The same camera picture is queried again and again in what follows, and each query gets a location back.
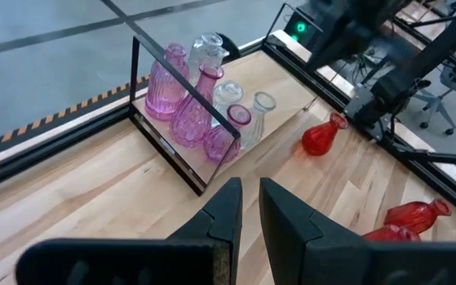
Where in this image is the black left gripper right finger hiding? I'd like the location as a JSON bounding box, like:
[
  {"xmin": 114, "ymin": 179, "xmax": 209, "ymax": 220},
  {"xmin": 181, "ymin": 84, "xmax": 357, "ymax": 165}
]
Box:
[{"xmin": 259, "ymin": 177, "xmax": 456, "ymax": 285}]

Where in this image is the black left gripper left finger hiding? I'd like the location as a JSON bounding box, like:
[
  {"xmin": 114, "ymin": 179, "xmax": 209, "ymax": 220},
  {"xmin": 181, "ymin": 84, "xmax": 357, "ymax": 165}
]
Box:
[{"xmin": 15, "ymin": 177, "xmax": 244, "ymax": 285}]

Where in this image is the pink bulbous glass vase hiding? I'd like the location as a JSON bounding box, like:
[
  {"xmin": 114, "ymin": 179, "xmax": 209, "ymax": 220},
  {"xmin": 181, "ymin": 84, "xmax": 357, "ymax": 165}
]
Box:
[{"xmin": 203, "ymin": 104, "xmax": 253, "ymax": 164}]

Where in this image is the pink conical ribbed glass vase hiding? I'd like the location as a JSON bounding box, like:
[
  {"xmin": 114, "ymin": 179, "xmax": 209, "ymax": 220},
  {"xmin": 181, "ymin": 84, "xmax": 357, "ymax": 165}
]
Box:
[{"xmin": 168, "ymin": 63, "xmax": 226, "ymax": 150}]

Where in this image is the pink wide ribbed glass bottle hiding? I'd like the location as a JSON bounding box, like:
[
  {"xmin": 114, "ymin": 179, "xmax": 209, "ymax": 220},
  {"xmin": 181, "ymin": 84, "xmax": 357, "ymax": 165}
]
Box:
[{"xmin": 144, "ymin": 42, "xmax": 192, "ymax": 122}]

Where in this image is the clear flared glass vase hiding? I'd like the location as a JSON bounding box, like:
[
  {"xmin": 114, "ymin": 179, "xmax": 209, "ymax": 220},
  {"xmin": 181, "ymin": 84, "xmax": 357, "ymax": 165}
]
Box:
[{"xmin": 240, "ymin": 90, "xmax": 277, "ymax": 150}]

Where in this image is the clear ribbed glass jar vase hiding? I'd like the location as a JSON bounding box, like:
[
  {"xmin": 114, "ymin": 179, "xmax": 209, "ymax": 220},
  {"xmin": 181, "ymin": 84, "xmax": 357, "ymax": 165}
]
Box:
[{"xmin": 211, "ymin": 80, "xmax": 245, "ymax": 127}]

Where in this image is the clear tall diamond-cut vase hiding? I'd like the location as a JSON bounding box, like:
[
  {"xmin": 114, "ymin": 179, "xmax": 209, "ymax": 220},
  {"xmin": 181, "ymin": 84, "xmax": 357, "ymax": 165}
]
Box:
[{"xmin": 187, "ymin": 32, "xmax": 226, "ymax": 86}]

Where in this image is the red ribbed cylinder glass vase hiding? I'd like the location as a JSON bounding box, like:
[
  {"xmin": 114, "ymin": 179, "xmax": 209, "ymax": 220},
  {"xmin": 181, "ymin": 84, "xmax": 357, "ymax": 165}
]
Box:
[{"xmin": 361, "ymin": 224, "xmax": 422, "ymax": 243}]

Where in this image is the red squat glass vase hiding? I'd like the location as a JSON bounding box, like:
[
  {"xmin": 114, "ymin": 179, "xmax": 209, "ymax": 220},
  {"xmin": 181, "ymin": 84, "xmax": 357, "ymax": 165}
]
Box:
[{"xmin": 383, "ymin": 198, "xmax": 453, "ymax": 235}]

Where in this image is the red bulbous glass vase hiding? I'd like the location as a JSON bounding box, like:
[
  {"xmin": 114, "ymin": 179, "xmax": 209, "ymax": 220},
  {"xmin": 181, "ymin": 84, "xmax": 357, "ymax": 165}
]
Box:
[{"xmin": 301, "ymin": 112, "xmax": 349, "ymax": 157}]

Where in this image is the hazard striped strip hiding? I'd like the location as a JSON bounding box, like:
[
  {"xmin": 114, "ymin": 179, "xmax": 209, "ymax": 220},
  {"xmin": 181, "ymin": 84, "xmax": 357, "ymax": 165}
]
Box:
[{"xmin": 0, "ymin": 73, "xmax": 152, "ymax": 158}]

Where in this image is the grey office chair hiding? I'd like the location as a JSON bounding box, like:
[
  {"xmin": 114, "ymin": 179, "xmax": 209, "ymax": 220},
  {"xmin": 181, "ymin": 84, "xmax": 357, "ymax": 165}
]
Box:
[{"xmin": 412, "ymin": 59, "xmax": 456, "ymax": 136}]

